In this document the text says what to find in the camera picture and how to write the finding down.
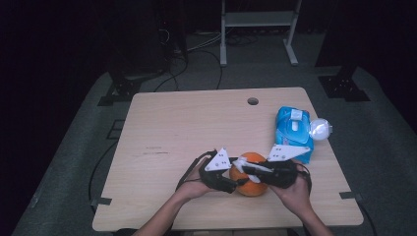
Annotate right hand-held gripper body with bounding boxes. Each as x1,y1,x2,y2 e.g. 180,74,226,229
262,145,312,190

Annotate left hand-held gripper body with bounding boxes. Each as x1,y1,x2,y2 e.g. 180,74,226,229
199,147,239,195

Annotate white wet wipe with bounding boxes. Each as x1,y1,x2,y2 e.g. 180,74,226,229
232,156,273,184

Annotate orange plush toy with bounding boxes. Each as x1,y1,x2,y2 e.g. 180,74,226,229
228,151,269,198

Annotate blue wet wipe pack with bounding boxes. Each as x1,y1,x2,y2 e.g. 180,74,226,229
274,105,315,165

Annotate person's right hand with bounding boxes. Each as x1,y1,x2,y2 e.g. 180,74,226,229
268,160,313,215

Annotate person's left hand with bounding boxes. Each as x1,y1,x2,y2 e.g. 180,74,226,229
175,161,219,201

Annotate black tape strip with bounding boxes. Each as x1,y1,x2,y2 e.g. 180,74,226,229
338,191,363,202
89,196,113,208

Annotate black stand base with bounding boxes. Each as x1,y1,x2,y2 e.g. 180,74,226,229
96,70,144,107
317,63,372,102

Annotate black tape square outline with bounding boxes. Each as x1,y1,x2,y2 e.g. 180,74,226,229
106,119,126,141

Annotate right hand-held gripper cable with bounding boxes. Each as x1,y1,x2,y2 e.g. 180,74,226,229
294,162,313,195

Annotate black floor cable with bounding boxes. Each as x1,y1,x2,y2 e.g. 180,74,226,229
88,141,119,205
357,200,378,236
153,55,190,92
196,48,224,90

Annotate white floor cables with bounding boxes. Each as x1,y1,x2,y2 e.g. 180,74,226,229
186,30,224,53

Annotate white metal stand frame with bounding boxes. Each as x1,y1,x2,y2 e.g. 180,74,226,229
219,0,303,67

